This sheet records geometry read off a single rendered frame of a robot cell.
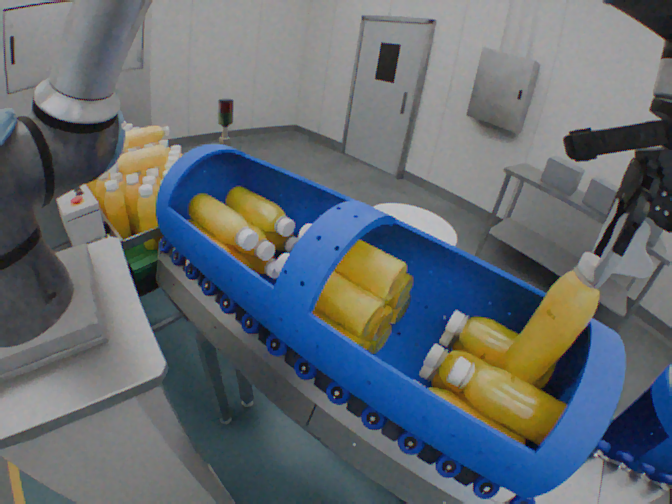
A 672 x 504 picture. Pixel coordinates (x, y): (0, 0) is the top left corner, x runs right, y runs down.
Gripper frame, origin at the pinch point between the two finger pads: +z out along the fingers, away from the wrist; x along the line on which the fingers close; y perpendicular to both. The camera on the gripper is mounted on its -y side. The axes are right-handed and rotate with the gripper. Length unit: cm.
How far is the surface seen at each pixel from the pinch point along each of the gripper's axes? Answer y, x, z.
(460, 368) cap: -8.8, -6.9, 18.3
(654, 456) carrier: 56, 22, 42
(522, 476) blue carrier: 5.7, -15.0, 21.1
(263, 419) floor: -64, 5, 131
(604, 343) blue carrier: 6.6, -1.5, 7.6
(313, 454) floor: -36, 8, 131
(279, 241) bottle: -55, 5, 26
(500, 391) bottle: -2.7, -7.9, 17.3
